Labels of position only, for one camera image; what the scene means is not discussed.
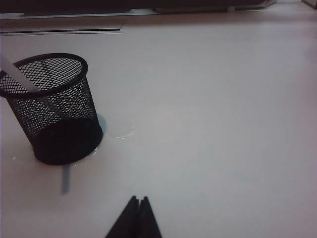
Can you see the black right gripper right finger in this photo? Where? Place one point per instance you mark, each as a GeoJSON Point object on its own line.
{"type": "Point", "coordinates": [147, 223]}

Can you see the black mesh pen holder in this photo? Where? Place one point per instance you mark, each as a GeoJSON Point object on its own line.
{"type": "Point", "coordinates": [62, 138]}

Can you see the brown desk partition panel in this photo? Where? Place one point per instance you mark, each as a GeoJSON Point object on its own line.
{"type": "Point", "coordinates": [123, 2]}

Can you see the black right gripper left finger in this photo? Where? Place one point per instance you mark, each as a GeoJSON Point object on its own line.
{"type": "Point", "coordinates": [128, 223]}

